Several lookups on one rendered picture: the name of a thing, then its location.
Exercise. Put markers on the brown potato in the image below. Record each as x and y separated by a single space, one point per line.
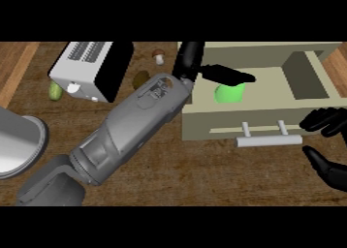
140 79

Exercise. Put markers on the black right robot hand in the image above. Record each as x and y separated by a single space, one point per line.
336 168

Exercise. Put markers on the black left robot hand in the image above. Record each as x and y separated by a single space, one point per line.
214 72

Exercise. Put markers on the brown cap mushroom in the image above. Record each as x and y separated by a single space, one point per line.
159 55

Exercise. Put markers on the green cup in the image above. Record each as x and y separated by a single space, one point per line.
230 93

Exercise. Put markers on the green cucumber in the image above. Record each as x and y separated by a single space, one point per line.
55 91

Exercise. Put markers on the white toaster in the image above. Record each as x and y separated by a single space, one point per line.
91 69

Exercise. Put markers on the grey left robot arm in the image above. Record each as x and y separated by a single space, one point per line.
128 129

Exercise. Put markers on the beige wooden drawer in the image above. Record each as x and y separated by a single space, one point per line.
262 77

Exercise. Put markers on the large grey metal pot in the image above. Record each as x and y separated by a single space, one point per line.
11 142

